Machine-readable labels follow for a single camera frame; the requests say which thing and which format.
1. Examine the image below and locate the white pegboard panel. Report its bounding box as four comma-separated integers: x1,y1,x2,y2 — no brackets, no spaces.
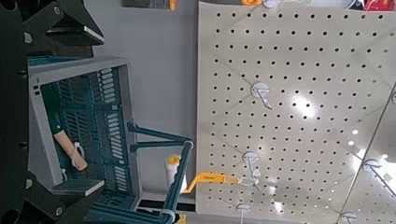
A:
195,0,396,224
337,92,396,224

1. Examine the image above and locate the wooden handled tool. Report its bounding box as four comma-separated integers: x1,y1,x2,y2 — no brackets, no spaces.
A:
50,119,89,172

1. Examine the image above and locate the white upper pegboard panel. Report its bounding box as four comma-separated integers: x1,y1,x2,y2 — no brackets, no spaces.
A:
337,92,396,224

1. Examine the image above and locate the blue grey folding crate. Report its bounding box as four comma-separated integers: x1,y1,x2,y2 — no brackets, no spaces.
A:
27,55,194,224

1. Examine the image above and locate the red utility knife package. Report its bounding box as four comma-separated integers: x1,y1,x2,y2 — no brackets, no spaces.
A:
342,0,396,12

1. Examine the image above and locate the yellow handled paint roller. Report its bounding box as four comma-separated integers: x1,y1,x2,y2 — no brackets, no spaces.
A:
163,154,241,194

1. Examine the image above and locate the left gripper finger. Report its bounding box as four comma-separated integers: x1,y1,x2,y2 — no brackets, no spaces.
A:
23,0,106,48
24,179,106,224

